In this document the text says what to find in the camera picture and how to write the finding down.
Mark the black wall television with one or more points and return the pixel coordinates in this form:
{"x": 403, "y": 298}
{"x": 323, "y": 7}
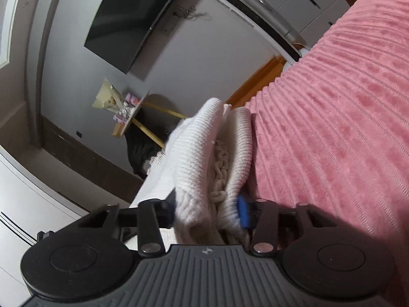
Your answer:
{"x": 127, "y": 25}

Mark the pink ribbed blanket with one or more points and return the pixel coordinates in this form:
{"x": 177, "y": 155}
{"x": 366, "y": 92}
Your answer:
{"x": 329, "y": 128}

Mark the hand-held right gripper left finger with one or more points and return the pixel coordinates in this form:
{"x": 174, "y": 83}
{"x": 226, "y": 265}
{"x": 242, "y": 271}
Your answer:
{"x": 150, "y": 224}

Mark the black cloth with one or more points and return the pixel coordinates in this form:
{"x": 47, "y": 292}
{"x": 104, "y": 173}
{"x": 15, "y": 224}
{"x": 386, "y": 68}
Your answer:
{"x": 142, "y": 150}

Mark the wrapped flower bouquet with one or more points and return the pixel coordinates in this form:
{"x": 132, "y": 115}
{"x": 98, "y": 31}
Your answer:
{"x": 110, "y": 100}

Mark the white knitted sweater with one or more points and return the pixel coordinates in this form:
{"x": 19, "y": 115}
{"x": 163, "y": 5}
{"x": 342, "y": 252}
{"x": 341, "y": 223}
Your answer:
{"x": 204, "y": 172}

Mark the white sheet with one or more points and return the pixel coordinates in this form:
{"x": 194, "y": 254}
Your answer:
{"x": 153, "y": 188}

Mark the grey drawer cabinet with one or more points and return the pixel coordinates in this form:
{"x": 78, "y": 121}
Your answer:
{"x": 303, "y": 3}

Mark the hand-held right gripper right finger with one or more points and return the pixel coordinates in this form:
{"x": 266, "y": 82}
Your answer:
{"x": 243, "y": 212}

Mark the white wardrobe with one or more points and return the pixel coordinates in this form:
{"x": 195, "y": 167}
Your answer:
{"x": 28, "y": 208}

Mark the round side table yellow legs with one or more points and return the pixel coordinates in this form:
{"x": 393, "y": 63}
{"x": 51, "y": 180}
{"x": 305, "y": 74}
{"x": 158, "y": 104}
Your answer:
{"x": 137, "y": 115}

